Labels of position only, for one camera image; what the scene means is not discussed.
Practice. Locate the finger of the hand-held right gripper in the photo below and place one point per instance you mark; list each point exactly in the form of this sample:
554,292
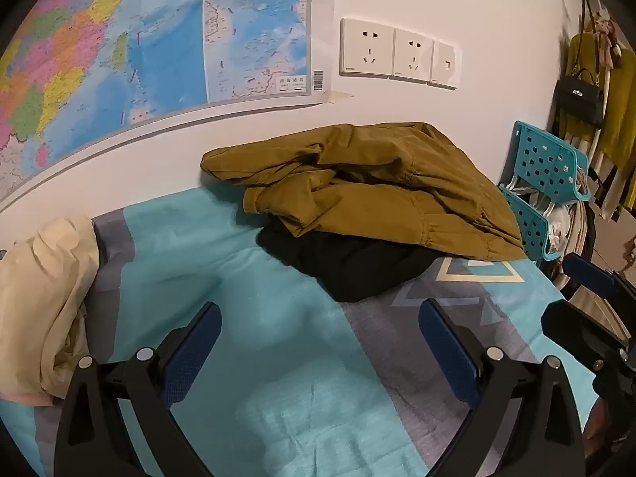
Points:
589,271
576,330

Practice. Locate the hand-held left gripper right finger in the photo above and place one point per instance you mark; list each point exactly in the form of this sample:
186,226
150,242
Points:
449,353

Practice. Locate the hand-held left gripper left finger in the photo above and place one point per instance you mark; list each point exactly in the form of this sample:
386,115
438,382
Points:
191,357

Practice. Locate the olive green jacket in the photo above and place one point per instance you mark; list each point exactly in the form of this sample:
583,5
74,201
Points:
372,194

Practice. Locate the teal perforated plastic basket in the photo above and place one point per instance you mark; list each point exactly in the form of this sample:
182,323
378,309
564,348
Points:
546,159
529,223

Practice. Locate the teal grey patterned bed sheet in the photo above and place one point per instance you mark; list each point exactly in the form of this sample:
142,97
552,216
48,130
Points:
198,268

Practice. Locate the black garment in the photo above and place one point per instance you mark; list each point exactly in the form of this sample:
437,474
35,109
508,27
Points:
348,268

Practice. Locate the cream folded garment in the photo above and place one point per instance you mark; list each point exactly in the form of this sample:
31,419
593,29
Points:
39,298

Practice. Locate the yellow hanging garment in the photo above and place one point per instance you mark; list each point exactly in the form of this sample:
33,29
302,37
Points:
618,109

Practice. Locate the black handbag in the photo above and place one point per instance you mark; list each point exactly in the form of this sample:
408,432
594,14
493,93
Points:
579,99

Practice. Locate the pink plush ornament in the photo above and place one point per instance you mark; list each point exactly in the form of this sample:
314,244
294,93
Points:
607,35

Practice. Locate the masking tape strip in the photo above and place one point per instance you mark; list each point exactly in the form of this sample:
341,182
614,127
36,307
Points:
338,95

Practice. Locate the white wall socket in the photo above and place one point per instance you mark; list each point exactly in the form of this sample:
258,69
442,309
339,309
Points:
366,47
412,54

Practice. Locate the colourful wall map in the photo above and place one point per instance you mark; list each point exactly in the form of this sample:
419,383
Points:
99,35

